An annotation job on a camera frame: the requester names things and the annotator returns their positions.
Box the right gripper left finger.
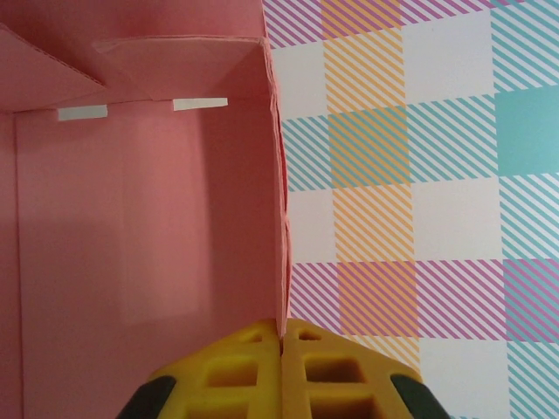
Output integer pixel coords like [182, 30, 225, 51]
[117, 318, 283, 419]

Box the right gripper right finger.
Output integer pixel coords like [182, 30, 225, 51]
[279, 318, 451, 419]

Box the pink paper box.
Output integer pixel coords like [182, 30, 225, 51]
[0, 0, 294, 419]

